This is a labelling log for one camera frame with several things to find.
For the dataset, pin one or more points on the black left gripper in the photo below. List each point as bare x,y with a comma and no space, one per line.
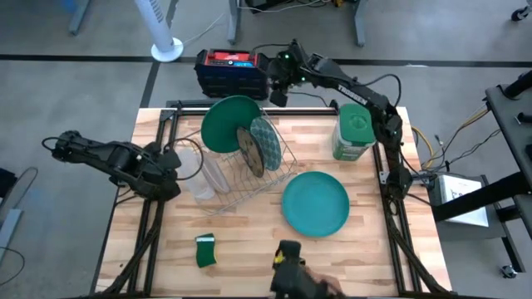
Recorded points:
149,158

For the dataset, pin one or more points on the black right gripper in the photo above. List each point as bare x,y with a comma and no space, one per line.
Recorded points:
291,66

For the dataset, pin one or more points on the green plate with white sticker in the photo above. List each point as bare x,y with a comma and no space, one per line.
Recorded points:
228,124

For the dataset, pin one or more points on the white plate with green dots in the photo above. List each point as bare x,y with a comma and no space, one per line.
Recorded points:
270,145

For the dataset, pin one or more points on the plain green plate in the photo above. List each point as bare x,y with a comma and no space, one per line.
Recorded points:
316,203

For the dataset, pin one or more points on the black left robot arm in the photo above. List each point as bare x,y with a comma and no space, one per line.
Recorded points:
95,153

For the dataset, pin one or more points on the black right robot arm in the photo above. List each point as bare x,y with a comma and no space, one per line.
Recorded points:
361,97

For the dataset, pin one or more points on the clear plastic container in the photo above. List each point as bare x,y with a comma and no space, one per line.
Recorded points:
193,178

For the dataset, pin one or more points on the translucent white plate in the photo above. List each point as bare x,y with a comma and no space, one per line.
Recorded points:
218,174

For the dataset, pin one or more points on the red and black power station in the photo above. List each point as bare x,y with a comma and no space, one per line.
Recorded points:
232,76

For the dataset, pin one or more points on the green Cascade detergent tub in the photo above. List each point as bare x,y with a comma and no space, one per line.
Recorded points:
355,124

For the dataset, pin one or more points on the green sponge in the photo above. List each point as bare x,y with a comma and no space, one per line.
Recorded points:
205,251

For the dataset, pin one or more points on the white tower fan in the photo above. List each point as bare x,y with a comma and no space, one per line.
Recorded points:
166,50

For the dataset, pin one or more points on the black handheld device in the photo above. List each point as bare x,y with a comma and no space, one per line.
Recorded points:
291,270

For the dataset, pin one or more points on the person's hand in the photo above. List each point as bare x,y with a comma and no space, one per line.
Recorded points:
326,284

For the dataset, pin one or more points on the white printed manual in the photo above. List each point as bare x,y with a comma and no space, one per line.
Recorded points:
465,199

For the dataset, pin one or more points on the black metal cart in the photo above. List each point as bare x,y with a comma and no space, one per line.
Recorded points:
507,124

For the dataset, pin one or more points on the black caster wheel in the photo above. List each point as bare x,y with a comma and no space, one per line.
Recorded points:
508,271
519,14

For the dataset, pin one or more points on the grey box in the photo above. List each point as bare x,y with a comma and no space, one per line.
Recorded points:
465,233

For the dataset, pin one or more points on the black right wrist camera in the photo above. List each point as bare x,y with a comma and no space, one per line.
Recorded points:
278,98

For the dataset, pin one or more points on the black aluminium extrusion frame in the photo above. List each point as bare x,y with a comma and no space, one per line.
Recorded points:
307,111

